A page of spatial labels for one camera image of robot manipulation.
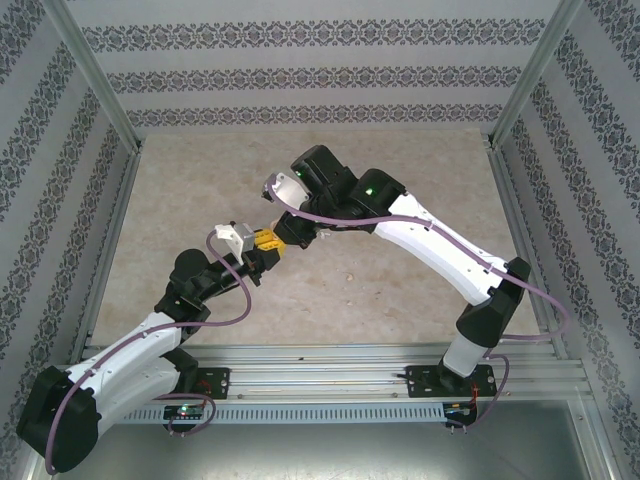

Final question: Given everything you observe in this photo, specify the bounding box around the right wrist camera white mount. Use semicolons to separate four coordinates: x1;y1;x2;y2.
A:
262;171;312;210

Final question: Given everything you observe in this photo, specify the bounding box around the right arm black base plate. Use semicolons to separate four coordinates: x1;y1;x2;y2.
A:
405;364;499;400

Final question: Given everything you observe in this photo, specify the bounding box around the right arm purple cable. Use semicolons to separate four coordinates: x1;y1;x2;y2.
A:
267;179;572;432

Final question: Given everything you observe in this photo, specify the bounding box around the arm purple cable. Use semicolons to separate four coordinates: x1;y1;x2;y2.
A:
44;231;253;475
267;179;572;432

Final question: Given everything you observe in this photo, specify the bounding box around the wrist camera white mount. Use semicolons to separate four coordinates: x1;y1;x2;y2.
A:
211;221;257;256
262;171;312;210

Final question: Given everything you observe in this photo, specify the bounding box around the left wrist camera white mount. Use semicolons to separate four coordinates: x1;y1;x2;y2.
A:
211;221;257;256

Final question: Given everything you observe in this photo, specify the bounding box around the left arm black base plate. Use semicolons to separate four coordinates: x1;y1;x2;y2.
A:
192;367;232;401

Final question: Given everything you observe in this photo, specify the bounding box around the aluminium side rail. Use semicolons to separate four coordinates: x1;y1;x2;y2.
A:
68;147;145;365
487;144;570;360

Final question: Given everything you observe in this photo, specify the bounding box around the slotted grey cable duct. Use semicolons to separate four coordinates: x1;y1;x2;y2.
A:
122;403;447;424

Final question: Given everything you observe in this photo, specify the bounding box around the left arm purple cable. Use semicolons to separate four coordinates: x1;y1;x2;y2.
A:
44;231;253;475

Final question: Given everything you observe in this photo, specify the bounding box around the aluminium mounting rail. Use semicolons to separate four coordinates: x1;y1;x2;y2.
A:
47;342;594;401

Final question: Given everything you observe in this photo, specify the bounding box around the aluminium frame post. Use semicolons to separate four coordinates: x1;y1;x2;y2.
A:
42;0;145;152
486;0;587;150

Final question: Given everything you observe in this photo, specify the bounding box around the grey sheet metal panel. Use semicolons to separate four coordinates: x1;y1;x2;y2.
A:
24;399;617;480

